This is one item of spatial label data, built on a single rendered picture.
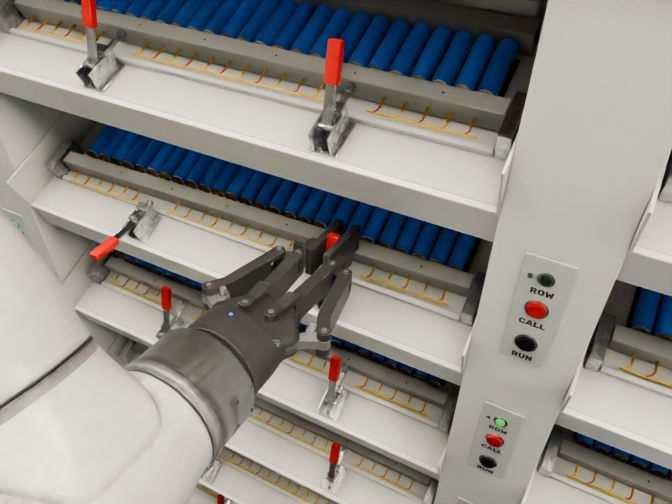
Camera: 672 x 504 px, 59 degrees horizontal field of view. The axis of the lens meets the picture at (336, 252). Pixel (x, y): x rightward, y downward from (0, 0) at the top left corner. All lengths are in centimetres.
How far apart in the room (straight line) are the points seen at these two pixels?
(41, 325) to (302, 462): 69
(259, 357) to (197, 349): 5
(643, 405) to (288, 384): 44
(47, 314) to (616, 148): 36
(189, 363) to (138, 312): 54
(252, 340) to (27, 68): 43
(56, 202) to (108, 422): 55
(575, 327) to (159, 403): 33
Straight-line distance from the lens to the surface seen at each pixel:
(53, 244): 95
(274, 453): 102
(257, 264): 57
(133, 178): 81
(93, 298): 102
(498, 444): 68
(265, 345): 47
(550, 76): 42
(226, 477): 123
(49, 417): 36
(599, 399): 63
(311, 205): 71
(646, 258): 48
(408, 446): 79
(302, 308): 54
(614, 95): 42
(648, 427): 63
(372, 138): 53
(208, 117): 59
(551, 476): 79
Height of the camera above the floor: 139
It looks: 41 degrees down
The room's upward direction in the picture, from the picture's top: straight up
